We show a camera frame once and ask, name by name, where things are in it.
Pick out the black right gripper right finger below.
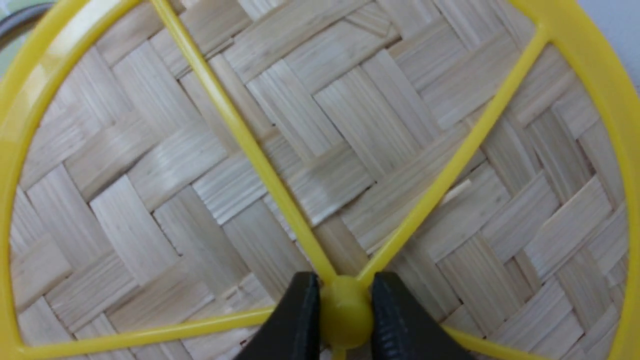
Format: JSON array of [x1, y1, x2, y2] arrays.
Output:
[[371, 271, 473, 360]]

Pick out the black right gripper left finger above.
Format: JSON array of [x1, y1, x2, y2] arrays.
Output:
[[235, 271, 321, 360]]

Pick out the stainless steel pot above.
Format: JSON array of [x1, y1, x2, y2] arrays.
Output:
[[0, 1, 56, 51]]

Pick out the woven bamboo steamer lid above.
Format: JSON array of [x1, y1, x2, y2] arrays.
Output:
[[1, 0, 639, 360]]

